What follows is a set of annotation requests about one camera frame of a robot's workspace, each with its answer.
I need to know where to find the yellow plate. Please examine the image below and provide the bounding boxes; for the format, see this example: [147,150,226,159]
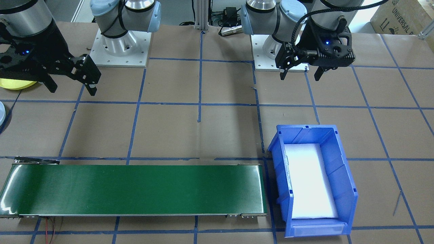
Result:
[0,77,38,90]

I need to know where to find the silver cylindrical connector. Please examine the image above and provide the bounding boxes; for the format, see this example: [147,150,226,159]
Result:
[219,25,243,36]

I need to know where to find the brown cardboard box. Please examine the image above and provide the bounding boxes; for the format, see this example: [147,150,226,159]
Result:
[370,0,434,36]

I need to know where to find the white foam pad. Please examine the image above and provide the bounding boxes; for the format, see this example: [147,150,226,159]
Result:
[284,143,339,219]

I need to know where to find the green conveyor belt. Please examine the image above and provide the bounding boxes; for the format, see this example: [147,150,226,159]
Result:
[0,157,268,219]

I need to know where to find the blue plastic storage bin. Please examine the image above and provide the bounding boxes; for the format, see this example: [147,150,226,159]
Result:
[267,124,358,238]

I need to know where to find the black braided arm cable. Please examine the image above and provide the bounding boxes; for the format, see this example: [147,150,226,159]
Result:
[292,0,389,55]

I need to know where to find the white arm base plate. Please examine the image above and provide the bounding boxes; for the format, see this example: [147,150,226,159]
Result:
[87,29,151,68]
[252,34,309,72]

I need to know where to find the red black conveyor wire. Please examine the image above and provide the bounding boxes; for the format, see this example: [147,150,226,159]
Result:
[46,217,57,244]

